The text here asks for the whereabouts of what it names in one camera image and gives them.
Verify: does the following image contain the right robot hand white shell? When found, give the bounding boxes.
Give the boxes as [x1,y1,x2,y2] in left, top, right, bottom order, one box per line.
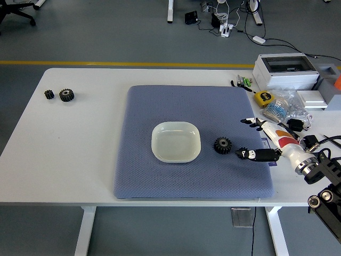
[234,116,310,173]

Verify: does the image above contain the large black gear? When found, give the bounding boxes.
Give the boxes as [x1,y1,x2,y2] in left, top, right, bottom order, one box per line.
[59,89,75,103]
[213,137,233,155]

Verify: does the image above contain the light blue box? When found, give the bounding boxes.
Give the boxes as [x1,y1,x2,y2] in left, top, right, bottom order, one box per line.
[325,94,341,111]

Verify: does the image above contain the black box on floor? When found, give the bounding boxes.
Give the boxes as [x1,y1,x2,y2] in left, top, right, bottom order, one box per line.
[184,11,199,26]

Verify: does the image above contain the purple-edged label card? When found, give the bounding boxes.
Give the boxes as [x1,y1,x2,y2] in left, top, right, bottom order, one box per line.
[261,137,278,167]

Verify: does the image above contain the blue resistor strip bundle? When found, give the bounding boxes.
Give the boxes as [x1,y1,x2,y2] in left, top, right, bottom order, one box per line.
[262,102,290,123]

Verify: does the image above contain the clear plastic bag of parts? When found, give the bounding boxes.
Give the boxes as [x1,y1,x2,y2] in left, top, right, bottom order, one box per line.
[270,89,314,126]

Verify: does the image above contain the black tweezers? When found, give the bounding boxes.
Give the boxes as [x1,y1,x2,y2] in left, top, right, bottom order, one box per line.
[323,134,341,148]

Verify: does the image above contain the yellow tape measure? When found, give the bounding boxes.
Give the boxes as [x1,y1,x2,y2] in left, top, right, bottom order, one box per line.
[253,90,275,108]

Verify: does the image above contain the grey block housing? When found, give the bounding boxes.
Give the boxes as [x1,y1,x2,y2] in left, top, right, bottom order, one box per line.
[311,62,341,100]

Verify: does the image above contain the green connector bundle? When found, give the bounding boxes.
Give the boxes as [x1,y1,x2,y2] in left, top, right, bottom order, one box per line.
[230,74,254,93]

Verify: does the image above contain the white table leg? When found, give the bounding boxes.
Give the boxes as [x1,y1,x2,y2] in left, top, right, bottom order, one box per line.
[265,206,290,256]
[74,206,97,256]

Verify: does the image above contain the blue-grey textured mat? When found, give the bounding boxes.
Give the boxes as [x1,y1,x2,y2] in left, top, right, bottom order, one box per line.
[112,85,275,200]

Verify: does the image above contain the white square dish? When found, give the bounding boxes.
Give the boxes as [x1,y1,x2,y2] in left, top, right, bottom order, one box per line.
[151,121,201,164]

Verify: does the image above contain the white power strip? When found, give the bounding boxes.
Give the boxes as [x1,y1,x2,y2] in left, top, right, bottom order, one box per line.
[220,23,235,38]

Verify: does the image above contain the white desk leg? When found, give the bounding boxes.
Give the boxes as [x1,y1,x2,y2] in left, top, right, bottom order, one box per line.
[167,0,175,23]
[249,0,263,26]

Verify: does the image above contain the black power adapter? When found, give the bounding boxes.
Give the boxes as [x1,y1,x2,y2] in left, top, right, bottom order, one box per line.
[210,13,222,28]

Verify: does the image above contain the black office chair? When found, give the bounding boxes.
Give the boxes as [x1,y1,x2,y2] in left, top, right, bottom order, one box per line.
[0,0,40,35]

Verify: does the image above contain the small black servo with wires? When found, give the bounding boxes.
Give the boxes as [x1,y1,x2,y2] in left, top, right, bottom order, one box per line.
[287,118,304,132]

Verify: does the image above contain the white flat switch panel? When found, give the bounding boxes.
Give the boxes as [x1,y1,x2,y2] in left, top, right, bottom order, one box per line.
[296,90,328,109]

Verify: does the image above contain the white electrical enclosure box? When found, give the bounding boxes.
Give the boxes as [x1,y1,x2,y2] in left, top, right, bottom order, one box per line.
[251,53,320,88]

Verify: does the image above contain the clear plastic bracket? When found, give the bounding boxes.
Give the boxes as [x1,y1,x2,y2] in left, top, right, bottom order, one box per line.
[230,207,254,228]

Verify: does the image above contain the thin black hanging cable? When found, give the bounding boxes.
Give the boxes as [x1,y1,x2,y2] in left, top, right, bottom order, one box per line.
[250,207,257,256]

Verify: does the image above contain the black floor cable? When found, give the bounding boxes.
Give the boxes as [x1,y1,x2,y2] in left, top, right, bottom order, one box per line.
[265,38,341,62]

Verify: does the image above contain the white coiled cable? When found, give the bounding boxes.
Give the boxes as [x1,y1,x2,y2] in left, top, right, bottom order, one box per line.
[214,0,230,26]

